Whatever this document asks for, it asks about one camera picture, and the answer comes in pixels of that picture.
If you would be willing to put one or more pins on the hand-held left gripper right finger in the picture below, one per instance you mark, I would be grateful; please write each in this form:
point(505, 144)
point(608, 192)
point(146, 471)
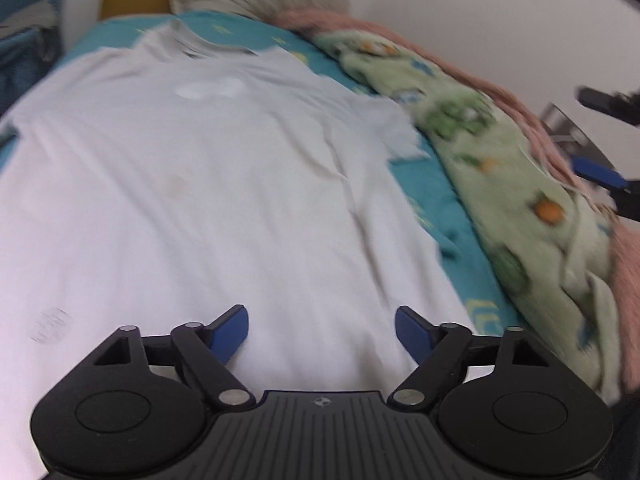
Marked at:
point(415, 332)

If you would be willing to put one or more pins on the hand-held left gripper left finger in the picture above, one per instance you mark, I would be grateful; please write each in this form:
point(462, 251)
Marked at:
point(230, 332)

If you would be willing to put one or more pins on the green printed fleece blanket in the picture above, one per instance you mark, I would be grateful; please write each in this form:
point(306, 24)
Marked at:
point(500, 185)

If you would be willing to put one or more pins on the grey cloth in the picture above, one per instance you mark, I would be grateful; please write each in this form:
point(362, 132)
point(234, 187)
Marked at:
point(25, 20)

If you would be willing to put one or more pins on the blue folding chair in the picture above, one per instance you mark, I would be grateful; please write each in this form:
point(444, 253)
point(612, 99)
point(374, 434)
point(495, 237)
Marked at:
point(20, 75)

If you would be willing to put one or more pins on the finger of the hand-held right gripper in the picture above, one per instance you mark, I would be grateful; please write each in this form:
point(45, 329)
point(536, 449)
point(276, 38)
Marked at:
point(597, 172)
point(605, 102)

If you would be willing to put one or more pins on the pink fluffy blanket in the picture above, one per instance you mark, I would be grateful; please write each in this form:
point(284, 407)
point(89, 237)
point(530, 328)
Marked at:
point(390, 35)

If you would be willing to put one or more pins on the teal printed bed sheet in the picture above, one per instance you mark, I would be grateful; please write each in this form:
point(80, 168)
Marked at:
point(422, 180)

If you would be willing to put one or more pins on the light grey t-shirt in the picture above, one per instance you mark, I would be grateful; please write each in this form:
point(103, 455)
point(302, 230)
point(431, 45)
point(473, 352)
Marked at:
point(200, 185)

